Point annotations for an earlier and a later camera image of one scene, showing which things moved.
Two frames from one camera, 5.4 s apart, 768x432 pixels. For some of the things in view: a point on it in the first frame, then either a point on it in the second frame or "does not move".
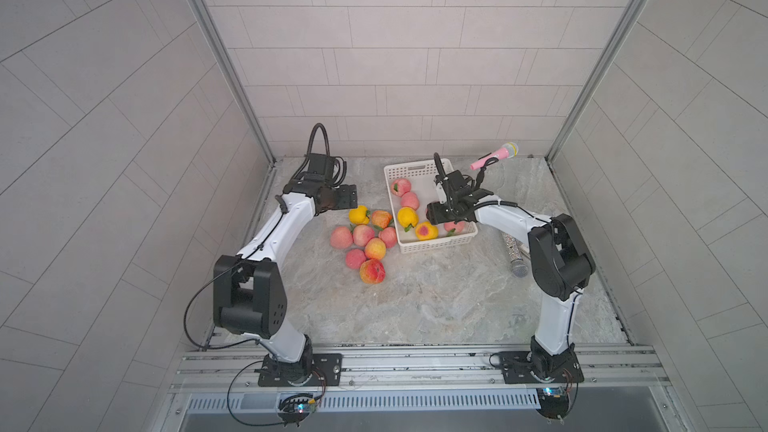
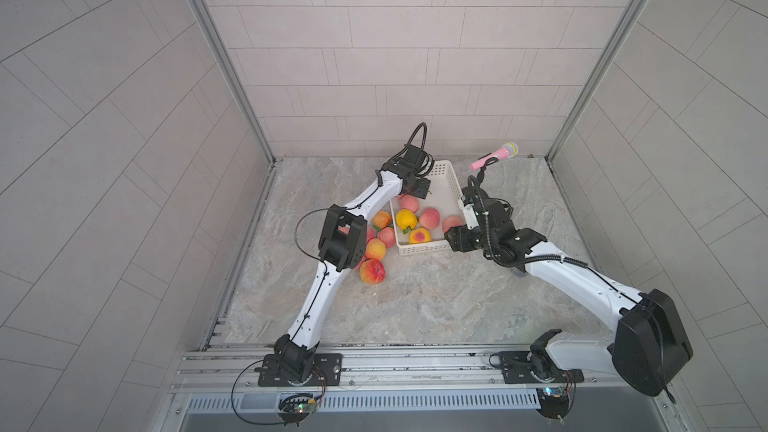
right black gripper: x=435 y=213 to x=463 y=243
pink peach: x=410 y=199 does not move
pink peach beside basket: x=389 y=236 does not move
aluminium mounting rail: x=423 y=369 does not move
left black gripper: x=347 y=197 to x=421 y=188
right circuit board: x=554 y=401 does not move
